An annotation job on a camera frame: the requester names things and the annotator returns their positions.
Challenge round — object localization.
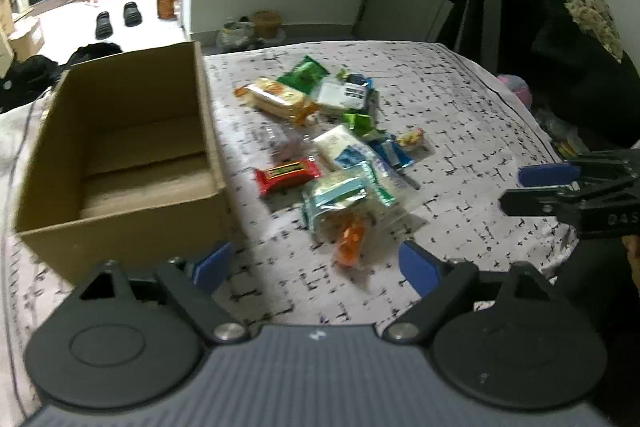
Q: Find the blue silver snack packet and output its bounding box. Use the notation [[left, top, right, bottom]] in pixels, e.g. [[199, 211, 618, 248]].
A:
[[369, 138, 414, 170]]

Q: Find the pink item beside bed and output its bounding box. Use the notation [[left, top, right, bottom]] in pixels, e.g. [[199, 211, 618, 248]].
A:
[[498, 75, 533, 108]]

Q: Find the orange snack packet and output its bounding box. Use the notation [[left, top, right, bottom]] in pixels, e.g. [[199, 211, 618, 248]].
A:
[[335, 212, 372, 269]]

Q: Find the white green snack packet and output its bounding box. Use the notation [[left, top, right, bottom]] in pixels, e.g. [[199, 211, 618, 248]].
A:
[[355, 158, 418, 210]]

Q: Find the red chocolate bar packet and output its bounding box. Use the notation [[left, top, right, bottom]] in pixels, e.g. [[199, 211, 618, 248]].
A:
[[254, 158, 322, 197]]

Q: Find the small yellow candy packet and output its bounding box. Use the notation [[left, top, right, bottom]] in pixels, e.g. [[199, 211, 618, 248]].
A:
[[396, 128, 424, 153]]

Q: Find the brown cardboard box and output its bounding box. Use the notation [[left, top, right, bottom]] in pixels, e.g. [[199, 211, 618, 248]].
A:
[[14, 41, 238, 284]]

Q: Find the teal silver snack packet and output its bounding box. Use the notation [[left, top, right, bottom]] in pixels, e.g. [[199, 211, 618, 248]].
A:
[[302, 170, 368, 239]]

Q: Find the black hanging coat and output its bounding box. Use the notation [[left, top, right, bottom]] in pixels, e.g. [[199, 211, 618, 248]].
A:
[[435, 0, 640, 153]]

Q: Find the white cream snack packet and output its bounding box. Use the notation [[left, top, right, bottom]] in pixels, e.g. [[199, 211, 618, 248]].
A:
[[312, 124, 378, 169]]

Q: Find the patterned white bed sheet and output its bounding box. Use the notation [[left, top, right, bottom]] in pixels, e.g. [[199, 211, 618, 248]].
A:
[[1, 41, 570, 426]]

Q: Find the floral fabric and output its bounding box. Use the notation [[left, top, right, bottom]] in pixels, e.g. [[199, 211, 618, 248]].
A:
[[564, 0, 624, 63]]

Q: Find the purple clear snack packet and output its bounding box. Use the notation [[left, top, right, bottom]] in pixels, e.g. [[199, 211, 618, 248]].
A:
[[259, 124, 308, 164]]

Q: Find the light green candy packet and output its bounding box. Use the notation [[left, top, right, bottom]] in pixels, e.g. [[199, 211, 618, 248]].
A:
[[343, 112, 384, 142]]

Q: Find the white black-label snack packet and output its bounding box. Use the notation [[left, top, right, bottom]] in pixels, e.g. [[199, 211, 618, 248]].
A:
[[312, 79, 370, 115]]

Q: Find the orange cracker packet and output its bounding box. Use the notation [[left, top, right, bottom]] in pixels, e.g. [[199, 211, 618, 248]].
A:
[[233, 77, 320, 126]]

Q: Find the blue green snack packet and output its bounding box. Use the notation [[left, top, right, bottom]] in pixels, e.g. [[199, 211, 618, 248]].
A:
[[337, 69, 373, 91]]

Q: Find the grey plastic bag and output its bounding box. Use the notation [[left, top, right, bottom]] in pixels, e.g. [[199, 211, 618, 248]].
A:
[[216, 20, 255, 53]]

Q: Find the black clothes pile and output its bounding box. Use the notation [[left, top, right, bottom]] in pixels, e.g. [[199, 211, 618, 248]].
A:
[[0, 42, 122, 113]]

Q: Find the left black shoe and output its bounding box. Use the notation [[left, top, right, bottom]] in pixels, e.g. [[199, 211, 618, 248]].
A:
[[94, 11, 113, 40]]

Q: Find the black shoe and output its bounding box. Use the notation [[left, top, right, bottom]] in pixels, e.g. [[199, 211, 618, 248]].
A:
[[94, 11, 113, 40], [122, 1, 142, 27]]

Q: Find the right black shoe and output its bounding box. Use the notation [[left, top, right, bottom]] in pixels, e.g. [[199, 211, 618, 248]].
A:
[[122, 1, 142, 27]]

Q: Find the small cardboard box floor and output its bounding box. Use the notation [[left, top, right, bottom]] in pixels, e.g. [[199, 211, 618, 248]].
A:
[[9, 16, 44, 63]]

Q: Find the brown pot by wall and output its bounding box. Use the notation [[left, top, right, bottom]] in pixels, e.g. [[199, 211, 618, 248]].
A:
[[250, 10, 282, 39]]

